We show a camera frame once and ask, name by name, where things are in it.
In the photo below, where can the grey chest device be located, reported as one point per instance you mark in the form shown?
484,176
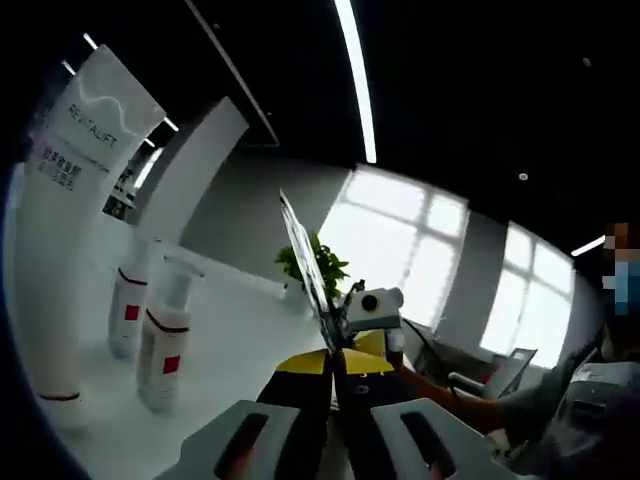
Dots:
602,392

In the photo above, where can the green potted plant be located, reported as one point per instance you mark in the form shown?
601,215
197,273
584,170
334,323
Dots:
325,265

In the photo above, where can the white square pillar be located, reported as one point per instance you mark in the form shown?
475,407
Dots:
190,175

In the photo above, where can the long ceiling light strip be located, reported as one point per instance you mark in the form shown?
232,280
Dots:
357,75

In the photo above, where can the grey office chair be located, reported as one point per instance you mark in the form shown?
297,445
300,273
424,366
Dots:
500,372

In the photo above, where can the white red-label skincare bottle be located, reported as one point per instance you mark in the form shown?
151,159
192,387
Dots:
127,305
165,350

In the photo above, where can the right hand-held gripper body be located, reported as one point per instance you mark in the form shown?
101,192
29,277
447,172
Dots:
375,312

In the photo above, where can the large bright window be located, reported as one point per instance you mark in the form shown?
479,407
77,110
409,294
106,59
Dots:
530,300
400,240

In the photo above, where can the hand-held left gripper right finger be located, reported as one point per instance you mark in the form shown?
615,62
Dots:
380,425

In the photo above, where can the green black skincare sachet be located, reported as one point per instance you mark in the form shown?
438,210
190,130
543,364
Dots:
307,260

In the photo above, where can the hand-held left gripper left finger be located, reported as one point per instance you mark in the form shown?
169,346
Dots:
295,425

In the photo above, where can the white skincare tube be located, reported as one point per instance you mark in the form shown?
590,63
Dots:
60,250

